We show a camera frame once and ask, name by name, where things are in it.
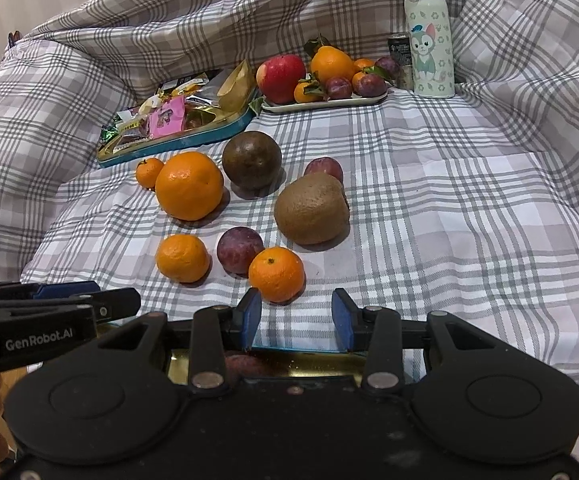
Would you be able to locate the dark brown passion fruit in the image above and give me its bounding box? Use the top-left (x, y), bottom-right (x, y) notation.
top-left (221, 130), bottom-right (283, 192)

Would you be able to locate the silver foil packet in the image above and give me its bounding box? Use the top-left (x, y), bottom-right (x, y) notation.
top-left (184, 67), bottom-right (235, 111)

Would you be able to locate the small mandarin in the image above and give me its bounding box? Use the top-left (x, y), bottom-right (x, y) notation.
top-left (136, 157), bottom-right (165, 191)

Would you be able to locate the brown kiwi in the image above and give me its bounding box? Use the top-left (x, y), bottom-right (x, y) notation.
top-left (274, 172), bottom-right (351, 246)

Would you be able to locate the red apple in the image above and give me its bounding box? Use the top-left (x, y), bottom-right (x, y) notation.
top-left (256, 53), bottom-right (307, 105)

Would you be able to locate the grey plaid blanket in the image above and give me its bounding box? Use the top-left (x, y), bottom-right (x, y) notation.
top-left (0, 0), bottom-right (579, 426)

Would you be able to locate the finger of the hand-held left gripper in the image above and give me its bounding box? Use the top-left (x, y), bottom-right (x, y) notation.
top-left (0, 281), bottom-right (101, 305)
top-left (44, 287), bottom-right (142, 324)

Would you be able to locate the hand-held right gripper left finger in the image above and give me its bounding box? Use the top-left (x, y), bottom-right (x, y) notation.
top-left (97, 287), bottom-right (263, 393)

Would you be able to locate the dark drink can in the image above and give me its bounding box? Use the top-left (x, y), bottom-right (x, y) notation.
top-left (388, 32), bottom-right (414, 92)

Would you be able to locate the pink snack packet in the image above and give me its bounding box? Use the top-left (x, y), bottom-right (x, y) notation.
top-left (148, 96), bottom-right (186, 141)

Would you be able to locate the gold tin tray blue rim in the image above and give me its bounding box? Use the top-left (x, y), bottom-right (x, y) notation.
top-left (94, 321), bottom-right (370, 382)

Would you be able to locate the tan paper packet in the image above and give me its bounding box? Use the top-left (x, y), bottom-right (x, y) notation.
top-left (218, 59), bottom-right (255, 112)

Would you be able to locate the mandarin with leaves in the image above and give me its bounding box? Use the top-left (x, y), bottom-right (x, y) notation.
top-left (293, 77), bottom-right (327, 104)

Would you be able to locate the dark red plum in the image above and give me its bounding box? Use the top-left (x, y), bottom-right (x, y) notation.
top-left (216, 226), bottom-right (265, 276)
top-left (224, 354), bottom-right (273, 378)
top-left (326, 76), bottom-right (354, 100)
top-left (374, 56), bottom-right (401, 81)
top-left (357, 74), bottom-right (387, 98)
top-left (303, 156), bottom-right (344, 186)

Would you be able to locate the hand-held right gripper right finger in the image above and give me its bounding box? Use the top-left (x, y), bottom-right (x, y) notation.
top-left (331, 287), bottom-right (503, 393)

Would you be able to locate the white cartoon thermos bottle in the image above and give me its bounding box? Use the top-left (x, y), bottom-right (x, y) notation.
top-left (402, 0), bottom-right (456, 99)

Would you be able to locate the blue snack tin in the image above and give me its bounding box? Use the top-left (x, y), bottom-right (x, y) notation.
top-left (96, 87), bottom-right (260, 169)

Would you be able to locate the white rectangular tray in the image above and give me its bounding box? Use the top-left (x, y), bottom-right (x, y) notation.
top-left (261, 87), bottom-right (394, 113)

